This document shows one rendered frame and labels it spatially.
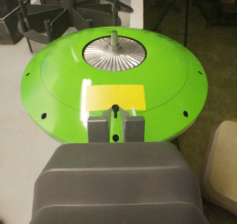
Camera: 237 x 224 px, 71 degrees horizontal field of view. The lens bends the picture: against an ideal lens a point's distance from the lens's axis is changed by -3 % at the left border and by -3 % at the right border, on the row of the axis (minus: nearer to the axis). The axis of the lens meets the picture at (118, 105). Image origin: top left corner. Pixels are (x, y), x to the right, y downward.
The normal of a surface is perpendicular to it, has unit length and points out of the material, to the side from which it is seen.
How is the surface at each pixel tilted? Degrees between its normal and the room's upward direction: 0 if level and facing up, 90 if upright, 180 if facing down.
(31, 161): 0
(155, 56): 5
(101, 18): 88
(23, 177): 0
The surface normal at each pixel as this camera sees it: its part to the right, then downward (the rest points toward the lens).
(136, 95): 0.07, -0.45
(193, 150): 0.00, -0.65
